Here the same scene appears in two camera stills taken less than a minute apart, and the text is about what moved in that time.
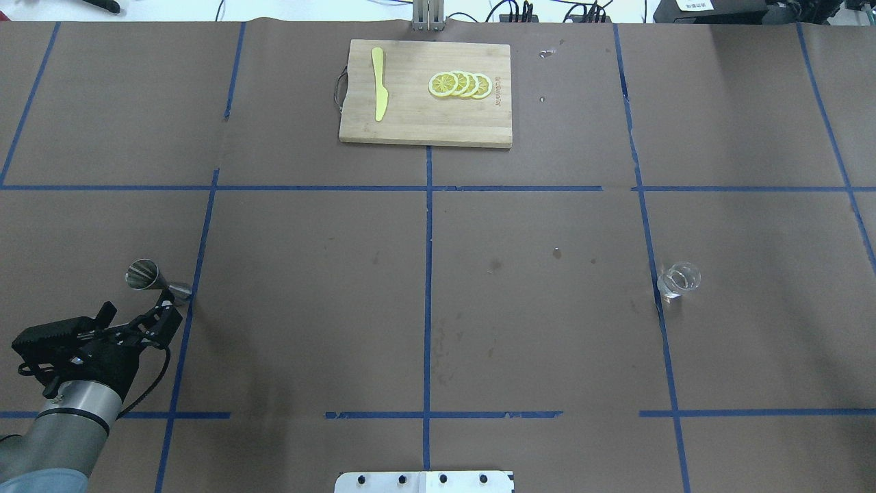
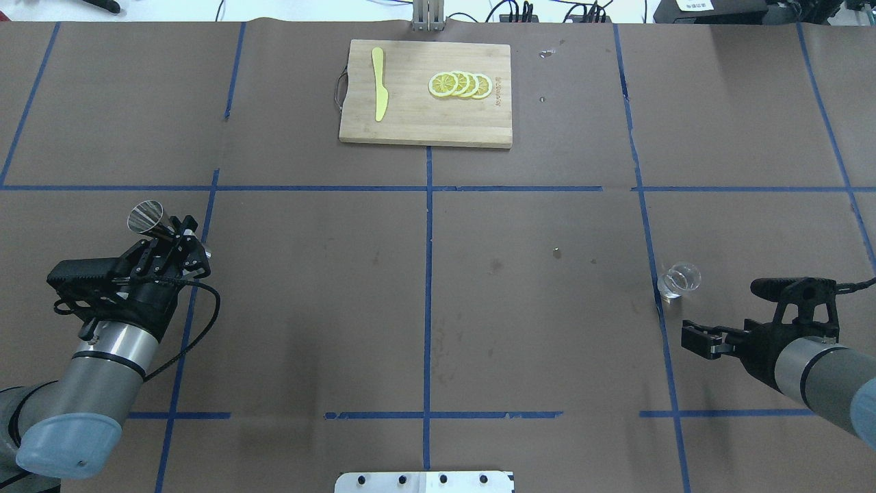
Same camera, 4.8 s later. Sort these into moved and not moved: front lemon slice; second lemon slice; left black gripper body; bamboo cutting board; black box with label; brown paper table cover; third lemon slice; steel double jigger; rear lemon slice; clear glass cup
Moved: left black gripper body; steel double jigger
Not moved: clear glass cup; black box with label; rear lemon slice; brown paper table cover; bamboo cutting board; front lemon slice; second lemon slice; third lemon slice
